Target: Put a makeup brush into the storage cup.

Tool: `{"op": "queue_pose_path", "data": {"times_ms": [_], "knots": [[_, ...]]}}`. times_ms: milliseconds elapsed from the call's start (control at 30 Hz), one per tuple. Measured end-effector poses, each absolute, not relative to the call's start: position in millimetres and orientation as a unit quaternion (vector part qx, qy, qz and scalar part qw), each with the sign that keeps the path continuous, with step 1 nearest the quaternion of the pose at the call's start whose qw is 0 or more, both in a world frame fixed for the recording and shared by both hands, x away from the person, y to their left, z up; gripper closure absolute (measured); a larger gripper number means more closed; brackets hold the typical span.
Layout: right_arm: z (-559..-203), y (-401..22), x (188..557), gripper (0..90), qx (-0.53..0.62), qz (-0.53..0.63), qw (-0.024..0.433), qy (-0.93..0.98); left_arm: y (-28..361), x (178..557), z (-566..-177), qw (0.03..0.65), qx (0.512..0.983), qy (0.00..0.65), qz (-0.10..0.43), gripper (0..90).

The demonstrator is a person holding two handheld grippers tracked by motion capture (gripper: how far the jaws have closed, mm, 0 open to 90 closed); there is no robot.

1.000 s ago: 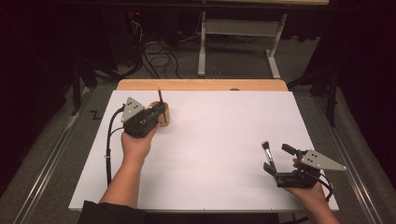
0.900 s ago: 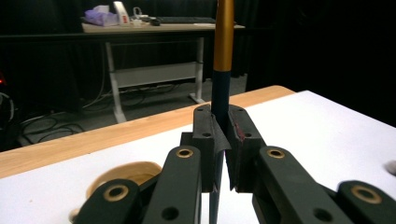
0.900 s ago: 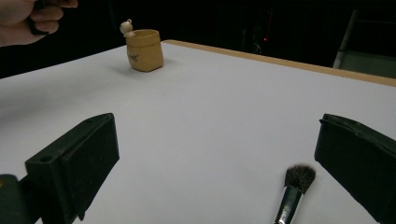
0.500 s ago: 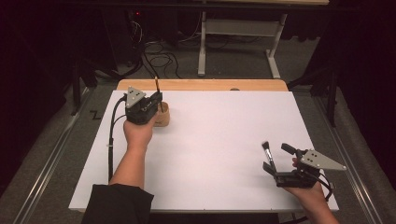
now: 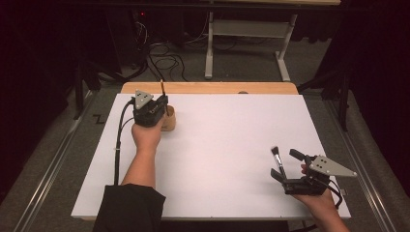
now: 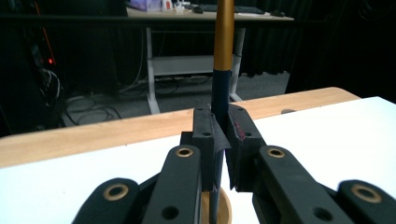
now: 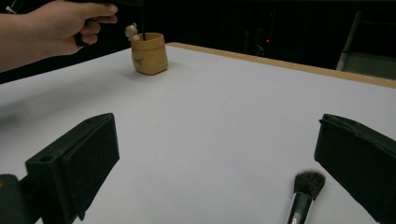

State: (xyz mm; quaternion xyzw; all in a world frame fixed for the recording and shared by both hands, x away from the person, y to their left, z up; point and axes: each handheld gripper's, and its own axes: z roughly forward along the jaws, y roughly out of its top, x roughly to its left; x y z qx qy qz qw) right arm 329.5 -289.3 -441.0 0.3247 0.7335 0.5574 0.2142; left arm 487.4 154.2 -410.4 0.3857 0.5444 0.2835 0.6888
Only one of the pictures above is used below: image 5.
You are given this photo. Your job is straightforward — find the wooden table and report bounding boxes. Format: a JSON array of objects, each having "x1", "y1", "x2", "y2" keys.
[{"x1": 120, "y1": 81, "x2": 299, "y2": 96}]

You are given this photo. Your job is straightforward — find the person's right hand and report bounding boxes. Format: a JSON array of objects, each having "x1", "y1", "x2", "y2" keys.
[{"x1": 293, "y1": 188, "x2": 337, "y2": 220}]

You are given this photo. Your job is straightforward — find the white metal desk frame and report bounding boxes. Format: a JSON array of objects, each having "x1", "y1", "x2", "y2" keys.
[{"x1": 204, "y1": 11, "x2": 299, "y2": 82}]

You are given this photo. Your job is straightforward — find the black metal stand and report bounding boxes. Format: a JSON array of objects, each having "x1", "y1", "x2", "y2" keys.
[
  {"x1": 73, "y1": 60, "x2": 130, "y2": 121},
  {"x1": 298, "y1": 69, "x2": 352, "y2": 132}
]

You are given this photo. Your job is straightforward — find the thin wooden brush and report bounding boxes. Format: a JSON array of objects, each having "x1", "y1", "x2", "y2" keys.
[{"x1": 160, "y1": 79, "x2": 170, "y2": 117}]

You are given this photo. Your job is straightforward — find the person's black sleeve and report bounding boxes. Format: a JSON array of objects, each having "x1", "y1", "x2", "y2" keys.
[{"x1": 92, "y1": 183, "x2": 167, "y2": 232}]

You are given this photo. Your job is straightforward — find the black floor cables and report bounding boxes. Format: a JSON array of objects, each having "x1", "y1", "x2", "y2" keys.
[{"x1": 133, "y1": 18, "x2": 191, "y2": 82}]

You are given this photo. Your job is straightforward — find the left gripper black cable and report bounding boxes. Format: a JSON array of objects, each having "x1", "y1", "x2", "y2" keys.
[{"x1": 113, "y1": 98, "x2": 135, "y2": 187}]

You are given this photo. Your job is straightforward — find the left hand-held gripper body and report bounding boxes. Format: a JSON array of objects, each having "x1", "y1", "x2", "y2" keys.
[{"x1": 132, "y1": 89, "x2": 166, "y2": 128}]

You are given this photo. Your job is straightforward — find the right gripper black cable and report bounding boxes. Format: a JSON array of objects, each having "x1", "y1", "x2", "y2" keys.
[{"x1": 328, "y1": 179, "x2": 343, "y2": 209}]

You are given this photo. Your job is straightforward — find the black makeup brush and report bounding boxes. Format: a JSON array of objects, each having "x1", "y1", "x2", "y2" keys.
[{"x1": 271, "y1": 146, "x2": 288, "y2": 180}]

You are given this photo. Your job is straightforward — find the person's left hand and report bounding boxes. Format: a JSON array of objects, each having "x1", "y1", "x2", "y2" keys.
[{"x1": 131, "y1": 117, "x2": 166, "y2": 154}]

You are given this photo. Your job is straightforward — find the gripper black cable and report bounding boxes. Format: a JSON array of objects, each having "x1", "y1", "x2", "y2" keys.
[
  {"x1": 328, "y1": 179, "x2": 343, "y2": 209},
  {"x1": 113, "y1": 98, "x2": 135, "y2": 187}
]

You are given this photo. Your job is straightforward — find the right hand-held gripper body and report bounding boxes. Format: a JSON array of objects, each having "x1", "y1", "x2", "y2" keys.
[{"x1": 282, "y1": 155, "x2": 358, "y2": 196}]

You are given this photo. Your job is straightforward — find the white board sheet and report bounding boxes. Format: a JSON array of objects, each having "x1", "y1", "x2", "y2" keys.
[{"x1": 71, "y1": 93, "x2": 352, "y2": 221}]

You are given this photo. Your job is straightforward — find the wooden brush holder cup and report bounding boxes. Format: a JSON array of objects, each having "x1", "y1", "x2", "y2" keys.
[{"x1": 161, "y1": 104, "x2": 177, "y2": 132}]

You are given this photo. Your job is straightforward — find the metal floor rail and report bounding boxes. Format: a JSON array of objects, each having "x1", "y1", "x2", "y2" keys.
[
  {"x1": 13, "y1": 91, "x2": 98, "y2": 232},
  {"x1": 322, "y1": 96, "x2": 400, "y2": 232}
]

